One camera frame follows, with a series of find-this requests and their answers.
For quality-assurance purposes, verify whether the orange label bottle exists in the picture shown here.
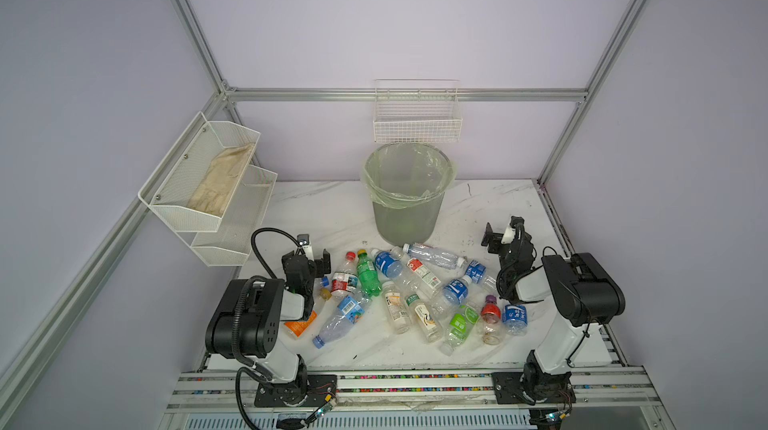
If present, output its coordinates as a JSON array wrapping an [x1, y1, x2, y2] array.
[[283, 287, 332, 339]]

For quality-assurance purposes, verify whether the large blue label water bottle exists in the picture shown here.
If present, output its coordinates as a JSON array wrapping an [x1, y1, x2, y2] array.
[[312, 292, 372, 349]]

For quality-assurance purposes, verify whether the red green label clear bottle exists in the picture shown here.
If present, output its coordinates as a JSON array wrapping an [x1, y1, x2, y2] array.
[[390, 247, 443, 300]]

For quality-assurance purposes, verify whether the blue label white cap bottle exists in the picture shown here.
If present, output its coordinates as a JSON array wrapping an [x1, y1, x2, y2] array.
[[371, 249, 403, 280]]

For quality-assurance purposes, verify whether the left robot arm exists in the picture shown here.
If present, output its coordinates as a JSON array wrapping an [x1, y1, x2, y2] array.
[[205, 251, 337, 408]]

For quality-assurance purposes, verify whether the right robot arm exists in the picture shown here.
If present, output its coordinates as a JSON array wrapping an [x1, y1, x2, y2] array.
[[481, 216, 626, 405]]

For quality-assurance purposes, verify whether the mesh waste bin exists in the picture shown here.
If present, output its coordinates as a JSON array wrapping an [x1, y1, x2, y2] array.
[[361, 143, 457, 246]]

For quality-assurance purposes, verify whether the green bin liner bag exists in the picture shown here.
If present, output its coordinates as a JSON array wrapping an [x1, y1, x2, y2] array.
[[360, 142, 458, 210]]

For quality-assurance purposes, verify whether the red white label bottle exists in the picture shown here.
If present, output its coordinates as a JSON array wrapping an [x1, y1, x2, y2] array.
[[330, 251, 360, 301]]

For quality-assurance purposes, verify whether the Pocari Sweat bottle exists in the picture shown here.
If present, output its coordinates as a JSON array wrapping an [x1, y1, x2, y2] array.
[[461, 260, 498, 294]]

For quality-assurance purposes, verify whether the green soda bottle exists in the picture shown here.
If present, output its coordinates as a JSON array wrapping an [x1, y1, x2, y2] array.
[[357, 249, 382, 297]]

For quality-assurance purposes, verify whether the clear purple label bottle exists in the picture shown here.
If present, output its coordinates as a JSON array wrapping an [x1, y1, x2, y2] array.
[[403, 243, 466, 271]]

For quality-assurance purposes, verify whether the upright blue label bottle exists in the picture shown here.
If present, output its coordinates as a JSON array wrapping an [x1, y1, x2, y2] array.
[[502, 304, 528, 336]]

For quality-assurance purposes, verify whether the purple cap red bottle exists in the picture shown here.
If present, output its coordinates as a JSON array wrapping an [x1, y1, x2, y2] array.
[[480, 294, 503, 346]]

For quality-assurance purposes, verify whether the lower white mesh shelf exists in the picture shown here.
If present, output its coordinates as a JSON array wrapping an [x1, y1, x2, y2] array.
[[191, 165, 277, 267]]

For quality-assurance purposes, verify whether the white mesh shelf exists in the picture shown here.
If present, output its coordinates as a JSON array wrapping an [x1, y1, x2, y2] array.
[[191, 165, 277, 267], [138, 113, 260, 233]]

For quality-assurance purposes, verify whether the lime green label bottle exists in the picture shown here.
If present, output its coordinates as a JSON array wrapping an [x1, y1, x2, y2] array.
[[439, 302, 480, 356]]

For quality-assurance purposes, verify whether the white cap tea bottle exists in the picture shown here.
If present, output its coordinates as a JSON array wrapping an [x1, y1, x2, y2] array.
[[382, 281, 411, 334]]

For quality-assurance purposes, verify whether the green cap crane label bottle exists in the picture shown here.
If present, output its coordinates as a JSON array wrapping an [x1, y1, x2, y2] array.
[[405, 292, 443, 343]]

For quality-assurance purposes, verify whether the upper white mesh shelf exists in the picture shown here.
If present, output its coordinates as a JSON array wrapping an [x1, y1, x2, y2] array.
[[138, 113, 260, 233]]

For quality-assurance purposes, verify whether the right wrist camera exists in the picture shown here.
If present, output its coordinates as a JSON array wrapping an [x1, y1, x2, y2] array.
[[501, 226, 517, 245]]

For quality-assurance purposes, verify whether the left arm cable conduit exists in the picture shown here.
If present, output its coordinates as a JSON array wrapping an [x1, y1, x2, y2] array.
[[231, 227, 301, 430]]

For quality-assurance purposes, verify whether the white wire wall basket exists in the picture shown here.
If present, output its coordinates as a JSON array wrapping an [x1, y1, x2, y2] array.
[[373, 79, 463, 145]]

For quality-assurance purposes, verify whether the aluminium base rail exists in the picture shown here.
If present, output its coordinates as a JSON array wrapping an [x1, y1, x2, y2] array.
[[159, 366, 675, 429]]

